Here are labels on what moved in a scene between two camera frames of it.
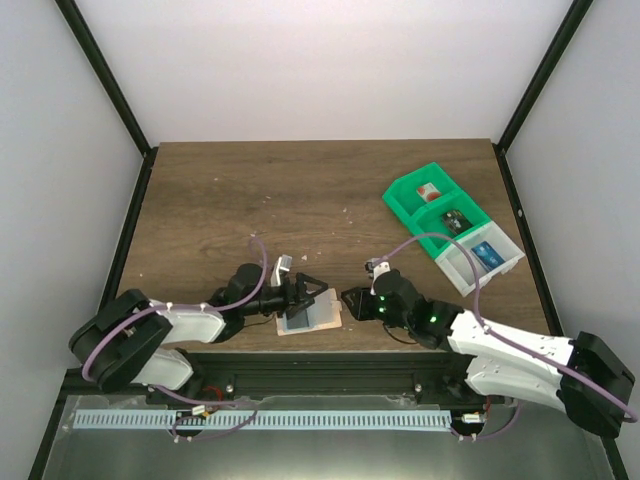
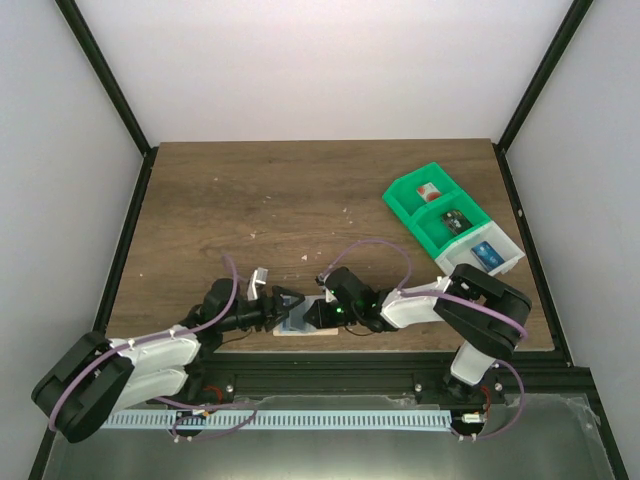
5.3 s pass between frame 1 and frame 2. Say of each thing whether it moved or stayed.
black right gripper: moved
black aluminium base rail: stayed
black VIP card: stayed
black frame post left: stayed
